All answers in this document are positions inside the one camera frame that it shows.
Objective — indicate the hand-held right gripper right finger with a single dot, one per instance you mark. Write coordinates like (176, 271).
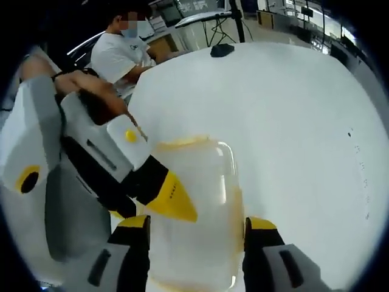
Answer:
(267, 261)

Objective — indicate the black stand pole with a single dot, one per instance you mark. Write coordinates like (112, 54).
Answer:
(238, 21)

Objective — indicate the wooden cabinet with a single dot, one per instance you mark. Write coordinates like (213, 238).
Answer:
(265, 19)

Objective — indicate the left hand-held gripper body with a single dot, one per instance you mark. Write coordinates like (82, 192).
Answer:
(27, 137)

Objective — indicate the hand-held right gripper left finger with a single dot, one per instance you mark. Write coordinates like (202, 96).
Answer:
(121, 261)

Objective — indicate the black pouch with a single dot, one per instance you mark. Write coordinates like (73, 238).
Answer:
(222, 50)

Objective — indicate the black wristband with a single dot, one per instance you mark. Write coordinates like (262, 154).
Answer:
(57, 76)

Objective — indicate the white side table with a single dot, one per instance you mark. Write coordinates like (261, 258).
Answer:
(194, 29)

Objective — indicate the clear box with yellow buckle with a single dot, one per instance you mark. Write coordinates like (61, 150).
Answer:
(197, 219)

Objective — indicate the person's left hand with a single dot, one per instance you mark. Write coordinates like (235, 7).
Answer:
(97, 97)

